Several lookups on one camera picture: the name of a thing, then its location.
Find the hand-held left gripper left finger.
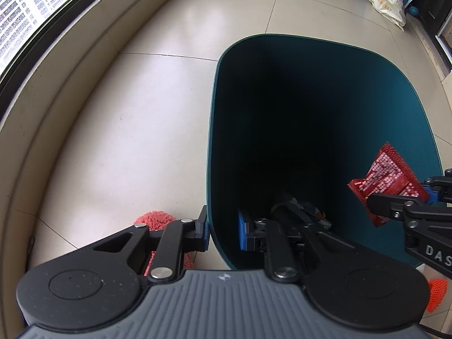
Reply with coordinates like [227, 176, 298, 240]
[92, 205, 212, 284]

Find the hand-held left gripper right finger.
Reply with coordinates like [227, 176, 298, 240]
[237, 208, 358, 284]

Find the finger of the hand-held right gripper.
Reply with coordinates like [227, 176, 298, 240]
[422, 169, 452, 206]
[366, 192, 432, 230]

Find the red snack wrapper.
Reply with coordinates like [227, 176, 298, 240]
[347, 142, 429, 228]

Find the teal plastic trash bin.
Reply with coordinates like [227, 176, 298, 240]
[206, 33, 444, 271]

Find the orange mesh net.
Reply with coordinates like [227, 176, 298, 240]
[425, 278, 449, 313]

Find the crumpled dark wrapper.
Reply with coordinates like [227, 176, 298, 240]
[270, 192, 333, 231]

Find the dark wooden cabinet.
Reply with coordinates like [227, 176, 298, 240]
[410, 0, 452, 75]

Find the white shopping bag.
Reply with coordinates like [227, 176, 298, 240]
[368, 0, 407, 32]

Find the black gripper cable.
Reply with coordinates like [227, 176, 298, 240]
[420, 324, 452, 339]

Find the window with dark frame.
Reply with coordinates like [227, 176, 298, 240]
[0, 0, 203, 122]

